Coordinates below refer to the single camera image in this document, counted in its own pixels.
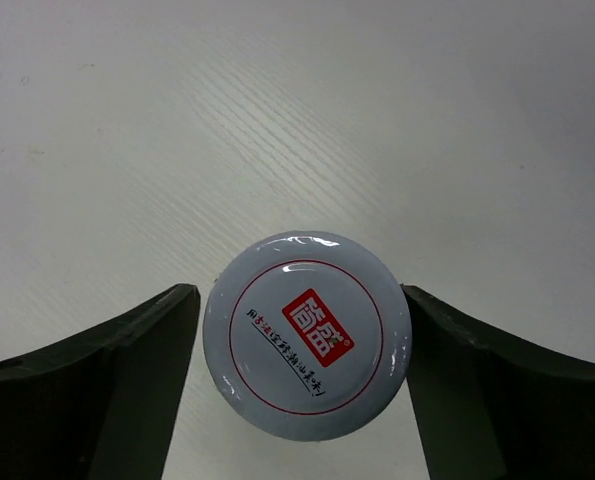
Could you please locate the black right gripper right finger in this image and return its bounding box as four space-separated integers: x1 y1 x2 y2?
402 285 595 479

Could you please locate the white lid sauce jar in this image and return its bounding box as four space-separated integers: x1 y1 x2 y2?
202 231 412 442

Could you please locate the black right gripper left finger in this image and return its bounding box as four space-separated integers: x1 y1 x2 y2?
0 284 201 479

